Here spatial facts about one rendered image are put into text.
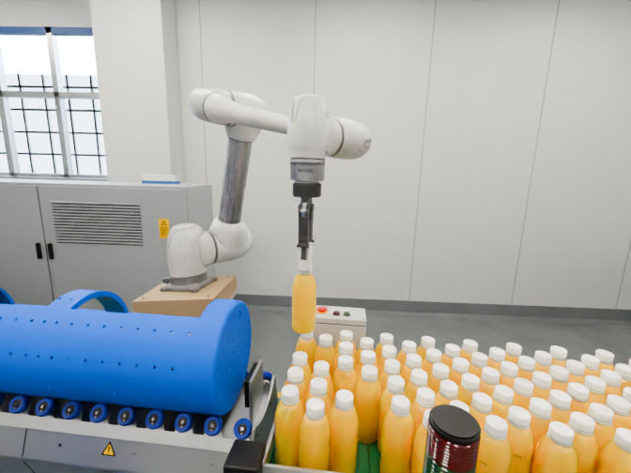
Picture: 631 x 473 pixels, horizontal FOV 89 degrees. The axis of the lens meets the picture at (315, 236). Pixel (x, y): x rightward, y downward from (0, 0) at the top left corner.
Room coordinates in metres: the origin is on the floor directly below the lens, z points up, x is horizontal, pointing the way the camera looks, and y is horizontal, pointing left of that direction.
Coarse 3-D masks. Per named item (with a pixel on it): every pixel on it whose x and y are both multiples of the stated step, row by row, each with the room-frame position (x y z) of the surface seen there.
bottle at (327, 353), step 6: (318, 348) 0.86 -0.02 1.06; (324, 348) 0.85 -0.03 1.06; (330, 348) 0.86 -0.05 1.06; (318, 354) 0.85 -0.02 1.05; (324, 354) 0.84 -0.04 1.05; (330, 354) 0.85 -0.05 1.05; (324, 360) 0.84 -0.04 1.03; (330, 360) 0.84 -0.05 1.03; (330, 366) 0.84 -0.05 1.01; (330, 372) 0.84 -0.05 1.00
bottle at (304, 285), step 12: (300, 276) 0.83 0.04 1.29; (312, 276) 0.83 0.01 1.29; (300, 288) 0.81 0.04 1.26; (312, 288) 0.82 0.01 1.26; (300, 300) 0.81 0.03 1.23; (312, 300) 0.82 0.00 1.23; (300, 312) 0.81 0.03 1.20; (312, 312) 0.82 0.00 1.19; (300, 324) 0.81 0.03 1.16; (312, 324) 0.82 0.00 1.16
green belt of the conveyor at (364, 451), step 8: (272, 448) 0.67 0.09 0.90; (360, 448) 0.68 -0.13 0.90; (368, 448) 0.68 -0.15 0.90; (376, 448) 0.68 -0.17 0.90; (272, 456) 0.65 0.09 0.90; (360, 456) 0.65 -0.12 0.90; (368, 456) 0.70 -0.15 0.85; (376, 456) 0.65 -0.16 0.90; (272, 464) 0.62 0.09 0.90; (360, 464) 0.63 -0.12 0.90; (368, 464) 0.63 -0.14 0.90; (376, 464) 0.63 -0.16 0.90; (360, 472) 0.61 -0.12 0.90; (368, 472) 0.61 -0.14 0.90; (376, 472) 0.61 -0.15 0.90
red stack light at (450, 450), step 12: (432, 432) 0.35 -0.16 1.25; (432, 444) 0.35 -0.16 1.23; (444, 444) 0.34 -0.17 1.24; (456, 444) 0.33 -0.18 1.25; (468, 444) 0.33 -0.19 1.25; (432, 456) 0.35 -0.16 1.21; (444, 456) 0.34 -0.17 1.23; (456, 456) 0.33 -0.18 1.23; (468, 456) 0.33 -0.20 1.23; (456, 468) 0.33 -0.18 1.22; (468, 468) 0.33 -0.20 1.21
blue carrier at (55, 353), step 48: (0, 288) 0.95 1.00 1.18; (0, 336) 0.70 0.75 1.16; (48, 336) 0.69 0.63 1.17; (96, 336) 0.69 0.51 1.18; (144, 336) 0.68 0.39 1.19; (192, 336) 0.67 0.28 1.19; (240, 336) 0.81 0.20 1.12; (0, 384) 0.69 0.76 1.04; (48, 384) 0.67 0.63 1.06; (96, 384) 0.65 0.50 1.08; (144, 384) 0.64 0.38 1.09; (192, 384) 0.63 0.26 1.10; (240, 384) 0.80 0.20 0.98
